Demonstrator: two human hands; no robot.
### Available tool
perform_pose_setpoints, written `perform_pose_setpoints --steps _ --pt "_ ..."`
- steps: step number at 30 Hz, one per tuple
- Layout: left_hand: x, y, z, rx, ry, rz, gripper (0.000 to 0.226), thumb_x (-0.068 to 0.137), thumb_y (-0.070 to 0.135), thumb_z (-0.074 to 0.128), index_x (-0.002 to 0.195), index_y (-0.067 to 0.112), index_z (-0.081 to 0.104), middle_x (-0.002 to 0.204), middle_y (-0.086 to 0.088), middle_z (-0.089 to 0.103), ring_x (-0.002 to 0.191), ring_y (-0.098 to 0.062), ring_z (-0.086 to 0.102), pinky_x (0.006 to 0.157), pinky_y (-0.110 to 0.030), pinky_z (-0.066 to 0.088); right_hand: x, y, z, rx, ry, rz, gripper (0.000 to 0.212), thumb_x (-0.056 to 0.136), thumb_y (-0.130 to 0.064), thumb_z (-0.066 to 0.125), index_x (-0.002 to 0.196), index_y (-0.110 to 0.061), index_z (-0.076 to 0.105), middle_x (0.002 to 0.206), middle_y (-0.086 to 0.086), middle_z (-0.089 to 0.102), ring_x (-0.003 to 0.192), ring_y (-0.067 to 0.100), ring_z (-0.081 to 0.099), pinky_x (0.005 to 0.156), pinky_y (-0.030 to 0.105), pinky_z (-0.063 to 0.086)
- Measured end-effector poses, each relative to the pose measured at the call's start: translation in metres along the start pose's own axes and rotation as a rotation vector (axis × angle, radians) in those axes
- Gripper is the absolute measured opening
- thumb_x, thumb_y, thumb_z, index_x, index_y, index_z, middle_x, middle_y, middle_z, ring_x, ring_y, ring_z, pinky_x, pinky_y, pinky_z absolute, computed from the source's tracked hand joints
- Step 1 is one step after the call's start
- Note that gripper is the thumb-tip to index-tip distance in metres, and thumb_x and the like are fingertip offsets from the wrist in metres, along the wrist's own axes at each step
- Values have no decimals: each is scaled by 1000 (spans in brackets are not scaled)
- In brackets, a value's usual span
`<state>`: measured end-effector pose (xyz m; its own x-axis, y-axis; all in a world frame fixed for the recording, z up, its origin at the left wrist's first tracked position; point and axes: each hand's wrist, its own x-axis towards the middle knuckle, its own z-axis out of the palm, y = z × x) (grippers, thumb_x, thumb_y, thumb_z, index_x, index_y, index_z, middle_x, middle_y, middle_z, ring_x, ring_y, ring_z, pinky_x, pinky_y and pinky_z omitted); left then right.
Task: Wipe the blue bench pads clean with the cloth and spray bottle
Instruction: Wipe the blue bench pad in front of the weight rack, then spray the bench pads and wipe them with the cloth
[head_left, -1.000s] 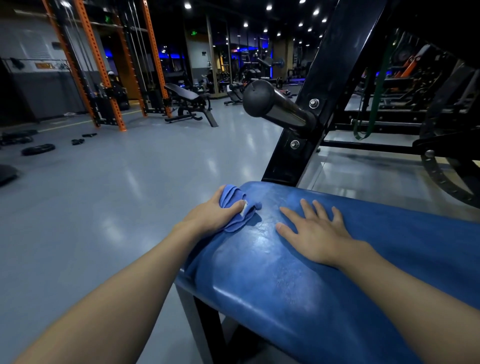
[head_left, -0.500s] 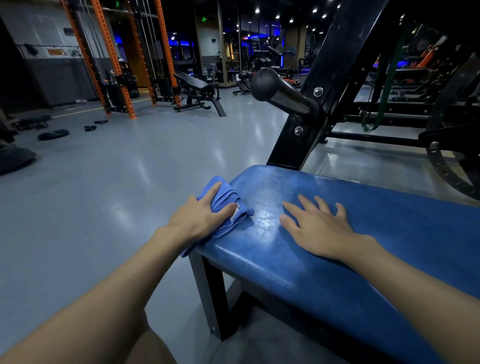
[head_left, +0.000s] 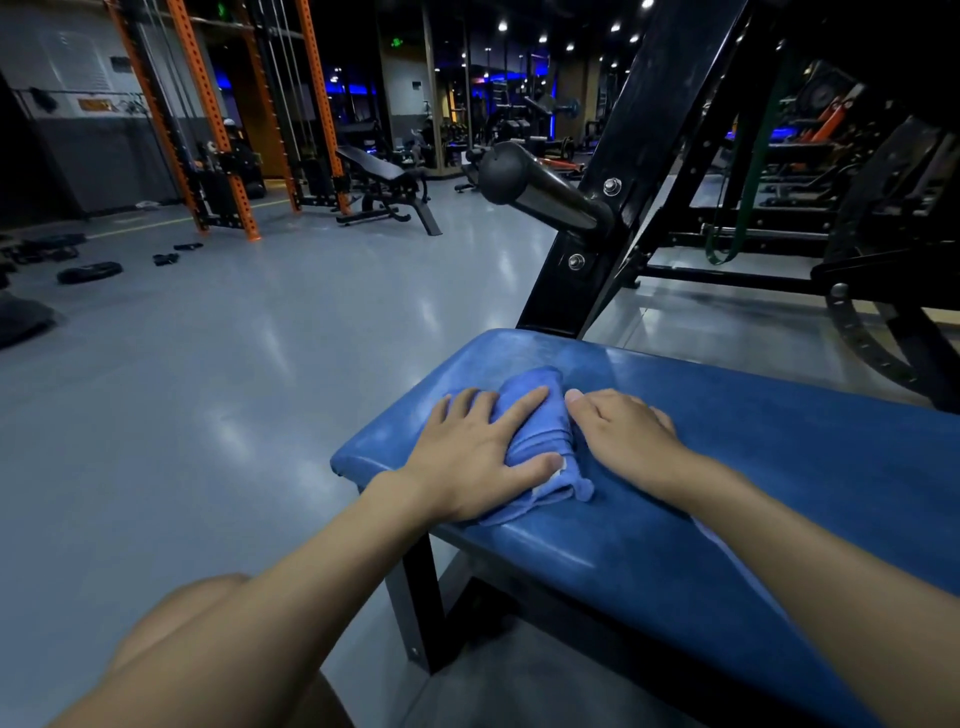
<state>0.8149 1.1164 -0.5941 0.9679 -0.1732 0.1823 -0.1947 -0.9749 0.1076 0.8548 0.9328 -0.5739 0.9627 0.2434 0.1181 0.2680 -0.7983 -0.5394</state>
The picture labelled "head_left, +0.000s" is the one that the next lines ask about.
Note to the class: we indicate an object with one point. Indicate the blue bench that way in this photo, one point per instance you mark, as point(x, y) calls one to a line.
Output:
point(787, 465)

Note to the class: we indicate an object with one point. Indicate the person's right forearm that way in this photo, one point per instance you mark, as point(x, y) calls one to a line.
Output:
point(840, 592)

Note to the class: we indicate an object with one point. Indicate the person's left hand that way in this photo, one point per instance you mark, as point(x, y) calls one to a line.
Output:
point(465, 465)

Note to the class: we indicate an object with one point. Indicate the person's left forearm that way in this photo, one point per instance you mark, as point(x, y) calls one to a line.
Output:
point(262, 622)

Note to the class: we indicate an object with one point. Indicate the blue microfibre cloth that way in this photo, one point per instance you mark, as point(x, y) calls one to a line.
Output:
point(544, 427)

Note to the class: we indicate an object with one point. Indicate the black rounded floor pad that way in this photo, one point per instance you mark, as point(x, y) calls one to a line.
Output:
point(22, 319)

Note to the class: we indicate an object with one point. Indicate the black weight plate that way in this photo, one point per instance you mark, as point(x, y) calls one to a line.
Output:
point(90, 272)

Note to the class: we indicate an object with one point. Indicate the person's leg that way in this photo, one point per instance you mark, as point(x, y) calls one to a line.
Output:
point(172, 607)

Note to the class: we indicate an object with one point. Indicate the grey perforated adjustment plate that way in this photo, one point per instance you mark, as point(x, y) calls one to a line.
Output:
point(855, 210)

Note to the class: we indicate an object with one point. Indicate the person's right hand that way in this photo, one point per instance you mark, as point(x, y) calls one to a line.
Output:
point(637, 442)

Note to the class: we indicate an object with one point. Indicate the small black floor weight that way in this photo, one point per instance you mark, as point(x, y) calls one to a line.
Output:
point(165, 259)
point(187, 246)

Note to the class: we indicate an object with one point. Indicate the green resistance band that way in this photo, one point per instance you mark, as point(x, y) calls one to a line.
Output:
point(754, 165)

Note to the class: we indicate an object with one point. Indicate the black gym machine frame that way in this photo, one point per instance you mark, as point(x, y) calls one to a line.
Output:
point(885, 277)
point(660, 97)

